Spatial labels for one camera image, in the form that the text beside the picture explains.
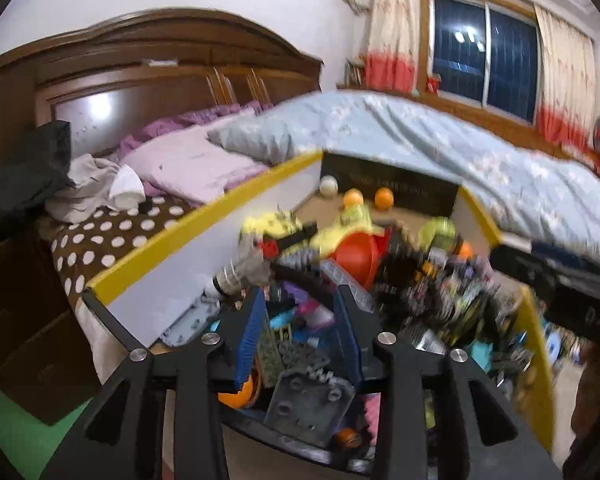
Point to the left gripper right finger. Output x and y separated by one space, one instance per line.
478 433

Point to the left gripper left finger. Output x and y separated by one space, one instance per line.
119 435

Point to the light blue floral quilt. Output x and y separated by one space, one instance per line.
528 193

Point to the dark grey square plate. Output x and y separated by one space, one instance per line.
308 405

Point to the polka dot brown sheet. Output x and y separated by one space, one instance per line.
83 250

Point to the right cream red curtain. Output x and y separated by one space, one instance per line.
568 82

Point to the cream red curtain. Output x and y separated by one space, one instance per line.
391 53
568 82

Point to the yellow cardboard toy box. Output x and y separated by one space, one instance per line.
153 285

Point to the pink pillow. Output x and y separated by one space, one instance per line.
186 164

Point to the left cream red curtain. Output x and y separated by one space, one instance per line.
391 53

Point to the dark wooden headboard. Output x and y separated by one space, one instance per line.
166 61

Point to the window with wooden frame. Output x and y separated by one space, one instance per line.
482 55

